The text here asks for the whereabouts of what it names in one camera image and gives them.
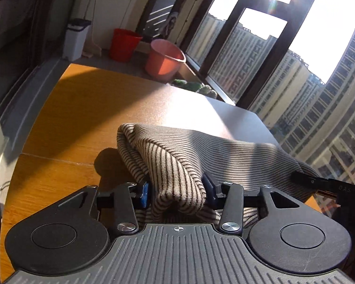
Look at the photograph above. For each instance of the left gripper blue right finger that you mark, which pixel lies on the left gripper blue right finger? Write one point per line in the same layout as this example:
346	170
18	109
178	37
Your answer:
215	198

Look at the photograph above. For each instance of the pink plastic tub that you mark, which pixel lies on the pink plastic tub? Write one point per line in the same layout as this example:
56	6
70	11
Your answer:
164	60

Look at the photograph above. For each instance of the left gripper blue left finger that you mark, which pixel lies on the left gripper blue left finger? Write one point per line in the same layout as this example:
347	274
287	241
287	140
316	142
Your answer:
142	195

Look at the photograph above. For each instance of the green white cloth pile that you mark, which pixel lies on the green white cloth pile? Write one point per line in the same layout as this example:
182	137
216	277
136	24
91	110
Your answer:
196	87

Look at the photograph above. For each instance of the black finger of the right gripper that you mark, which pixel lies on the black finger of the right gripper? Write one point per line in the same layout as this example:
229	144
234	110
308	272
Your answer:
308	181

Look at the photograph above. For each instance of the striped knit garment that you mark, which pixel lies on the striped knit garment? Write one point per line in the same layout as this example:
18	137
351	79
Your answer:
174	161

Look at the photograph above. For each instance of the grey rag on window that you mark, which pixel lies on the grey rag on window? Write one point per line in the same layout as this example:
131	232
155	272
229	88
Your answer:
169	24

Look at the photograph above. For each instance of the white trash bin black lid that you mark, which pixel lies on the white trash bin black lid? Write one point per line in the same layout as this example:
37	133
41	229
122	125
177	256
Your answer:
77	30

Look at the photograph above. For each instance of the red plastic bucket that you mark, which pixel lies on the red plastic bucket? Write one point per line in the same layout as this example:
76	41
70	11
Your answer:
123	45

